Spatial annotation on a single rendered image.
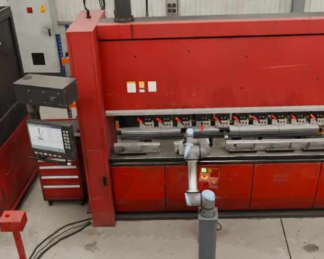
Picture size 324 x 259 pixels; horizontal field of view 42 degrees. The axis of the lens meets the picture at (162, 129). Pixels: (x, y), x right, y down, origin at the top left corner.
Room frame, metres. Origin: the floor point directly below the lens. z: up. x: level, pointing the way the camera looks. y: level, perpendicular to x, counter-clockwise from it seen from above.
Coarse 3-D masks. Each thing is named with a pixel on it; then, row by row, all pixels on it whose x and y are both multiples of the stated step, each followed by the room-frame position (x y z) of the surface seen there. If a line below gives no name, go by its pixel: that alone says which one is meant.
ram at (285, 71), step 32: (128, 64) 3.92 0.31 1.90; (160, 64) 3.91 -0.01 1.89; (192, 64) 3.90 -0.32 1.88; (224, 64) 3.89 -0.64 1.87; (256, 64) 3.88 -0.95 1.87; (288, 64) 3.88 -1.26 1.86; (320, 64) 3.87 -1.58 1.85; (128, 96) 3.92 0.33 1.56; (160, 96) 3.91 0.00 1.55; (192, 96) 3.90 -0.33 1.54; (224, 96) 3.89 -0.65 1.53; (256, 96) 3.88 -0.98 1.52; (288, 96) 3.87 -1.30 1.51; (320, 96) 3.87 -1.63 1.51
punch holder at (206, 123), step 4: (196, 116) 3.90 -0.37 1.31; (200, 116) 3.90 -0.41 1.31; (204, 116) 3.90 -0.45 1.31; (208, 116) 3.89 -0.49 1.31; (196, 120) 3.90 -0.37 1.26; (200, 120) 3.90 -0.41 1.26; (204, 120) 3.90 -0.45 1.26; (208, 120) 3.89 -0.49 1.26; (196, 124) 3.89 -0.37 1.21; (200, 124) 3.89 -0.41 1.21; (204, 124) 3.89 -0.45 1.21; (208, 124) 3.89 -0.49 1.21
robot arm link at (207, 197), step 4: (204, 192) 2.99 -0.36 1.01; (208, 192) 3.00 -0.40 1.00; (212, 192) 3.00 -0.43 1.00; (204, 196) 2.95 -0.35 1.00; (208, 196) 2.94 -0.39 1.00; (212, 196) 2.95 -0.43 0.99; (204, 200) 2.93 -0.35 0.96; (208, 200) 2.93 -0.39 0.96; (212, 200) 2.94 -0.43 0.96; (204, 204) 2.93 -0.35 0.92; (208, 204) 2.93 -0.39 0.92; (212, 204) 2.94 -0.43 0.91; (208, 208) 2.93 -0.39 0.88
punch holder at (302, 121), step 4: (292, 112) 3.88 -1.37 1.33; (296, 112) 3.87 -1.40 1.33; (300, 112) 3.87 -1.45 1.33; (304, 112) 3.87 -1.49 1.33; (296, 116) 3.87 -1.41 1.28; (300, 116) 3.87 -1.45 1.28; (304, 116) 3.87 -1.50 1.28; (292, 120) 3.87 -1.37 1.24; (300, 120) 3.86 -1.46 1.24; (304, 120) 3.86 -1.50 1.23; (292, 124) 3.87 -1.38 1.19; (296, 124) 3.87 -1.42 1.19; (300, 124) 3.86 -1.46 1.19
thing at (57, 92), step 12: (24, 84) 3.37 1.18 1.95; (36, 84) 3.36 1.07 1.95; (48, 84) 3.35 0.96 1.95; (60, 84) 3.34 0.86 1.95; (72, 84) 3.40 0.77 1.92; (24, 96) 3.39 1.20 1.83; (36, 96) 3.34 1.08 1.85; (48, 96) 3.30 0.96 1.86; (60, 96) 3.26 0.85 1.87; (72, 96) 3.37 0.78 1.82; (36, 108) 3.49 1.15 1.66
